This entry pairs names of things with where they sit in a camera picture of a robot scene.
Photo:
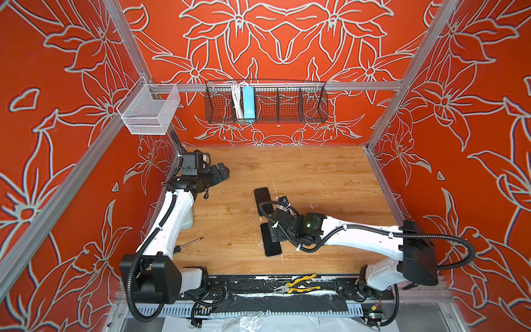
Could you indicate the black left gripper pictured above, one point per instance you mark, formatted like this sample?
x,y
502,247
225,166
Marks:
x,y
216,177

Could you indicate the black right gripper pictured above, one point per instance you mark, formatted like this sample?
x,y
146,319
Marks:
x,y
279,233

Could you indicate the black smartphone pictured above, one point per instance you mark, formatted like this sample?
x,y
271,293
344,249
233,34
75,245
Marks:
x,y
262,195

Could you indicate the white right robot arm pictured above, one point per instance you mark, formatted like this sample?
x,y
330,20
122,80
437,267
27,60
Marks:
x,y
410,254

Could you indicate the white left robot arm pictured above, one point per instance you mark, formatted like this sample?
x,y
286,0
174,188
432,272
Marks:
x,y
150,277

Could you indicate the pale green soap bar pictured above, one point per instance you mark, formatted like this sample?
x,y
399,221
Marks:
x,y
187,220

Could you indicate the light blue flat box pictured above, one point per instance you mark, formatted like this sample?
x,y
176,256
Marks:
x,y
248,103

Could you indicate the yellow handled pliers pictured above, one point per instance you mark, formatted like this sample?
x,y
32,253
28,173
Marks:
x,y
297,286

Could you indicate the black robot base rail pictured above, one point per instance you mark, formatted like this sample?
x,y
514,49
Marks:
x,y
252,294

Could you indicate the green handled screwdriver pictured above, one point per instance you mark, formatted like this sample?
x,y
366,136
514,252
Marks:
x,y
188,245

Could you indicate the clear plastic wall bin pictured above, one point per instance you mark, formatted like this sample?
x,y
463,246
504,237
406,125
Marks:
x,y
149,109

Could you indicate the black wire wall basket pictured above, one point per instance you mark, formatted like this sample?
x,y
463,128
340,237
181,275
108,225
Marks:
x,y
276,102

